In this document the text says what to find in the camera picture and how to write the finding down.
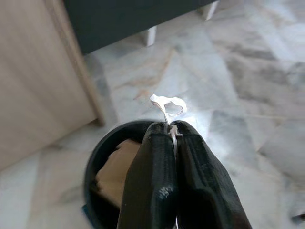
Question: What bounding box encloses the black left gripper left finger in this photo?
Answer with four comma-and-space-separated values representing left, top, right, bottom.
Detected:
117, 123, 178, 229

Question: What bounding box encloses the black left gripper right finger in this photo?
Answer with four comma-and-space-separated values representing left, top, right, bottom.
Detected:
170, 120, 253, 229

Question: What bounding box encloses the white paper scrap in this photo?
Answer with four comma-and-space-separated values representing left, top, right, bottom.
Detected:
150, 94, 187, 153

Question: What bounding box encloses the black round rubbish bin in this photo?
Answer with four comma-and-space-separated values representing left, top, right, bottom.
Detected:
82, 119, 158, 229

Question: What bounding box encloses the brown cardboard piece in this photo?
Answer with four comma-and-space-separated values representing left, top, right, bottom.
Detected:
95, 140, 141, 208

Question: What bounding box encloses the light wooden cabinet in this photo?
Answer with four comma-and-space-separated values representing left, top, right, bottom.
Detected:
0, 0, 106, 172

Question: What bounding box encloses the dark sofa with white legs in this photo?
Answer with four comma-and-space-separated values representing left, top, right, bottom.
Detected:
62, 0, 220, 57

